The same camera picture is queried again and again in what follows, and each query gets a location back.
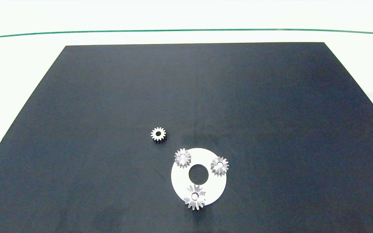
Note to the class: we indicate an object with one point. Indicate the large steel gear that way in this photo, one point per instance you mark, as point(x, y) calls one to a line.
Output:
point(200, 200)

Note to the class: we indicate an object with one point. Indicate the round white plate with pins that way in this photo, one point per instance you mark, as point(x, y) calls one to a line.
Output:
point(215, 187)

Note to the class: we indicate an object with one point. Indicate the dark mat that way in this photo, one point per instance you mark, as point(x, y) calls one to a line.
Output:
point(270, 129)

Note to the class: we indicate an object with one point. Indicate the small steel gear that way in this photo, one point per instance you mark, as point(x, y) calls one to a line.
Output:
point(178, 159)
point(224, 168)
point(155, 136)

